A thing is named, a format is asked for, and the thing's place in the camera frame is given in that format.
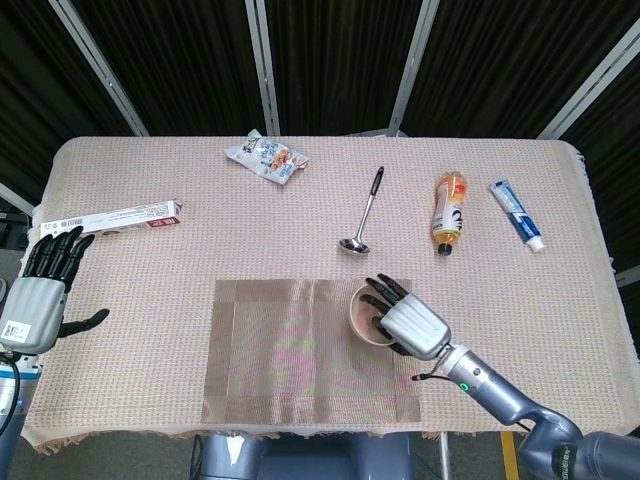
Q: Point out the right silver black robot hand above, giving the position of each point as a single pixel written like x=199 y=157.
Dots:
x=415 y=325

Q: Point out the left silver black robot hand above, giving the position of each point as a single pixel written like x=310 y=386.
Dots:
x=32 y=315

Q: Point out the cream round bowl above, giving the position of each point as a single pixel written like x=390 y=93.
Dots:
x=360 y=320

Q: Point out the brown woven placemat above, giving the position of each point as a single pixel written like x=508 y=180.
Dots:
x=280 y=350

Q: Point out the beige pink woven tablecloth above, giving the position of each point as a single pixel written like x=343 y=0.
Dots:
x=150 y=300

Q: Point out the orange drink plastic bottle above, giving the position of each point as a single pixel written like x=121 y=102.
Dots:
x=450 y=210

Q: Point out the long white red box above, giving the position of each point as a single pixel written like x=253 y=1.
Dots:
x=125 y=217

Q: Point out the metal table leg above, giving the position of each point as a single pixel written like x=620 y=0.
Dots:
x=444 y=457

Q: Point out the blue white toothpaste tube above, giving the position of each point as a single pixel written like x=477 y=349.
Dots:
x=517 y=215

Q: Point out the grey robot torso base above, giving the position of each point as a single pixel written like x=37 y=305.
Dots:
x=310 y=460

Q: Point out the dark curtain panel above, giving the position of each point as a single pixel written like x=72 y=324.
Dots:
x=175 y=65
x=615 y=165
x=340 y=65
x=500 y=65
x=30 y=100

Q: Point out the white blue snack bag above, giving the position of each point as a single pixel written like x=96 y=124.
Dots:
x=267 y=157

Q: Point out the grey metal screen post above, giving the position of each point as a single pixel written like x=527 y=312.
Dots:
x=15 y=197
x=104 y=70
x=590 y=87
x=264 y=75
x=412 y=75
x=630 y=277

